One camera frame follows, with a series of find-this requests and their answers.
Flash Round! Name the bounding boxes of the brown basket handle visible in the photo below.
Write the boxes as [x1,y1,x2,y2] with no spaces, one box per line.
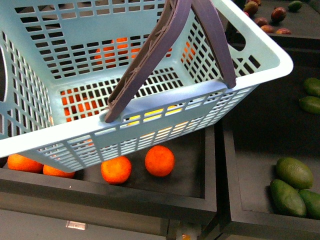
[104,0,236,123]

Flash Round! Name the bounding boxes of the light teal plastic basket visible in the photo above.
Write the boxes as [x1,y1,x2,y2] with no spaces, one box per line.
[0,0,293,172]

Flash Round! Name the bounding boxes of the green avocado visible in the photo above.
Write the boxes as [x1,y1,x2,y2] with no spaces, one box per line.
[270,179,307,218]
[298,189,320,220]
[303,77,320,97]
[275,157,314,190]
[298,96,320,115]

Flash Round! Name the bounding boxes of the orange fruit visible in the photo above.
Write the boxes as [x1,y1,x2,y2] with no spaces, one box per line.
[100,156,132,185]
[144,145,175,177]
[43,165,76,179]
[7,153,44,173]

